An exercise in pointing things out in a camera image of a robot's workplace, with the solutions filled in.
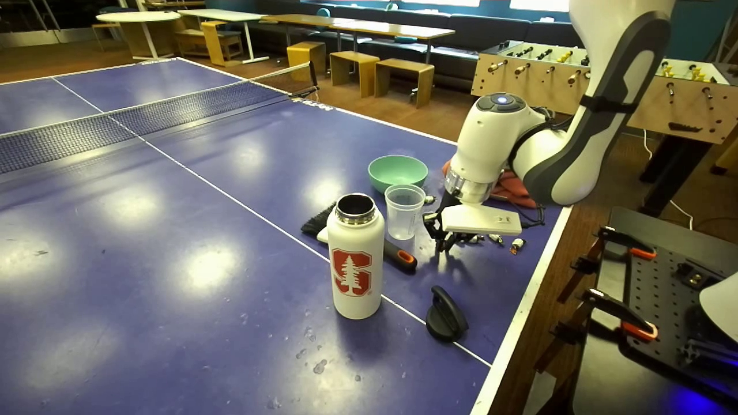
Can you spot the black disc-shaped knob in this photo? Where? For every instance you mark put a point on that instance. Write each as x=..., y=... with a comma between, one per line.
x=443, y=319

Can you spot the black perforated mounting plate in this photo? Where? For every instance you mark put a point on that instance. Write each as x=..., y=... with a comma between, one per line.
x=691, y=368

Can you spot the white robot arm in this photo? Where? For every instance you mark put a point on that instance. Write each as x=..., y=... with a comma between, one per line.
x=559, y=163

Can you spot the table tennis net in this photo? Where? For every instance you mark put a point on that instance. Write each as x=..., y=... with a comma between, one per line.
x=61, y=116

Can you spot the foosball table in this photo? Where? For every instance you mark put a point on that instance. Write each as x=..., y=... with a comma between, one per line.
x=688, y=102

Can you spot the clear plastic cup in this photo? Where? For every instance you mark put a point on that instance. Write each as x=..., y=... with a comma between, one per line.
x=404, y=204

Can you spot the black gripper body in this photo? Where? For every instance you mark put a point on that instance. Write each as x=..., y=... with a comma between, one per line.
x=443, y=240

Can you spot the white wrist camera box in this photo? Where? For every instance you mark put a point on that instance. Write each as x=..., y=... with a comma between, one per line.
x=481, y=220

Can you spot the orange cloth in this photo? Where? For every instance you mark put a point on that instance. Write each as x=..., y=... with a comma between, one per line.
x=505, y=189

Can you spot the wooden bench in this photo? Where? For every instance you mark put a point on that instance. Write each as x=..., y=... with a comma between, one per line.
x=419, y=73

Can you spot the round white table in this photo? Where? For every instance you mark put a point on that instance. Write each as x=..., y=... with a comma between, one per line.
x=136, y=31

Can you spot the white water bottle red logo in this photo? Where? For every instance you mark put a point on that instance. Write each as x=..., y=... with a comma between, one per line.
x=355, y=236

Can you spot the long wooden table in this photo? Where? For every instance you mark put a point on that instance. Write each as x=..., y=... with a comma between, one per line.
x=361, y=27

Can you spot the green bowl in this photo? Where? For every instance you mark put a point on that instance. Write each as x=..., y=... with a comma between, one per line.
x=396, y=169

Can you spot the black orange marker pen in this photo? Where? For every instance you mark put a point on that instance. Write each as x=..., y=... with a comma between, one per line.
x=399, y=259

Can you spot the orange-handled black clamp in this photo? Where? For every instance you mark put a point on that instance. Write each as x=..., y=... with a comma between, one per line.
x=631, y=322

